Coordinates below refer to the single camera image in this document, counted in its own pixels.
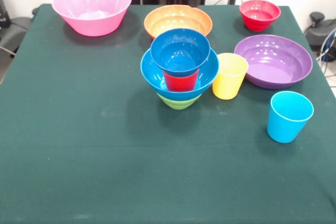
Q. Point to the large light blue bowl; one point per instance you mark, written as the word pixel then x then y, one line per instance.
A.
pixel 152 77

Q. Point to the small dark blue bowl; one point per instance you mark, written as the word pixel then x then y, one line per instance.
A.
pixel 179 51

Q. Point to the purple bowl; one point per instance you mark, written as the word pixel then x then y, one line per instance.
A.
pixel 273 61

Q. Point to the red cup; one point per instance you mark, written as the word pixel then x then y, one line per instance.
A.
pixel 181 82

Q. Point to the dark green tablecloth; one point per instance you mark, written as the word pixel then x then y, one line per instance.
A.
pixel 168 182

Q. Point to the orange bowl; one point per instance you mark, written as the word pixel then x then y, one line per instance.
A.
pixel 178 16

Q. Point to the light blue cup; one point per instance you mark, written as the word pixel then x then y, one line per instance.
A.
pixel 286 127

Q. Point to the small crimson bowl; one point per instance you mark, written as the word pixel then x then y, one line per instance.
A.
pixel 260 16

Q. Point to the large pink bowl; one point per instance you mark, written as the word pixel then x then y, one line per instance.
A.
pixel 92 16

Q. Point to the yellow cup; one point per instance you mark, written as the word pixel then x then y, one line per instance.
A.
pixel 231 85

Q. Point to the green bowl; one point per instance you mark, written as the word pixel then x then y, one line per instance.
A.
pixel 178 103

